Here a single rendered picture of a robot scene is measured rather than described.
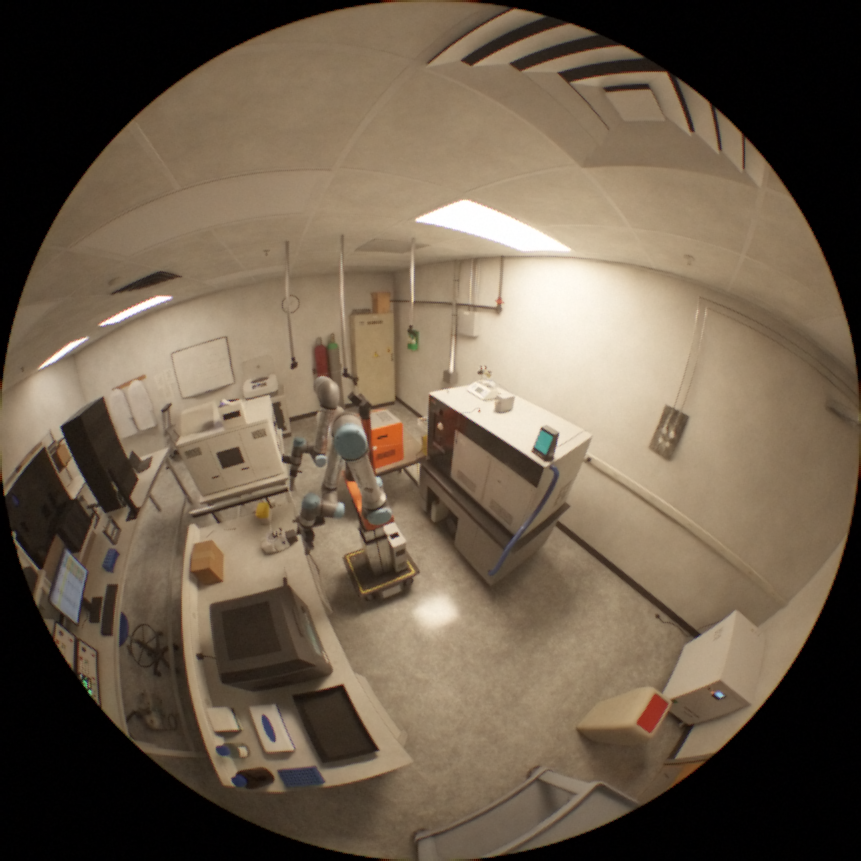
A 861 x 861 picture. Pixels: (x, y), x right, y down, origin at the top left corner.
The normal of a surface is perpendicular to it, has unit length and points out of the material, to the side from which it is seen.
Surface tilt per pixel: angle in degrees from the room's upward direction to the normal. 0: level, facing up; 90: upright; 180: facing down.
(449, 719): 0
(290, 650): 0
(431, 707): 0
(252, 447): 90
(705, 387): 90
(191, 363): 90
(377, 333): 90
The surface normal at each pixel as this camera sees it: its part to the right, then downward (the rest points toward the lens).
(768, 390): -0.84, 0.24
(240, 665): 0.04, -0.87
